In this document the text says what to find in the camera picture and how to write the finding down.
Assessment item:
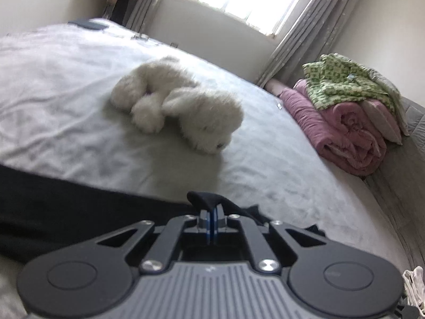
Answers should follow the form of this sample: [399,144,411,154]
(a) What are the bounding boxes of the light grey folded quilt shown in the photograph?
[368,68,410,137]

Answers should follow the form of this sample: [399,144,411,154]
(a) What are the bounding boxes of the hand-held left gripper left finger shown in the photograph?
[96,208,212,273]

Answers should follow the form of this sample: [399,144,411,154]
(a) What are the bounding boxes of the pink folded blanket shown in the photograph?
[264,79,387,177]

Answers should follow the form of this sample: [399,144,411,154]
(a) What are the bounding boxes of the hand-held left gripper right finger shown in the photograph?
[212,206,328,273]

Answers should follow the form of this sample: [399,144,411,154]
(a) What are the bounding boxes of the black garment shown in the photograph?
[0,164,328,266]

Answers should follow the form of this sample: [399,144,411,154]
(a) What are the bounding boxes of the white plush toy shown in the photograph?
[110,56,244,155]

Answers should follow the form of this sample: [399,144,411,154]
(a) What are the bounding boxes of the green patterned blanket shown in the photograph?
[302,53,399,115]

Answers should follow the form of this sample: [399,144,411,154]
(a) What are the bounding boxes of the grey bed sheet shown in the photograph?
[0,18,412,319]

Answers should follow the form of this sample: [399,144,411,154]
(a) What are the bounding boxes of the beige pillow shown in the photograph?
[360,98,404,146]

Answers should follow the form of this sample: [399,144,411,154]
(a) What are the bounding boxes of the grey patterned curtain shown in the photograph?
[256,0,366,89]
[124,0,181,35]

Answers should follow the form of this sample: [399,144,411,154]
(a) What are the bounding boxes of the grey quilted bedding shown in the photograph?
[363,96,425,273]

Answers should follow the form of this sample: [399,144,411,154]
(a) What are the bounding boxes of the white folded garment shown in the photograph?
[402,266,425,309]

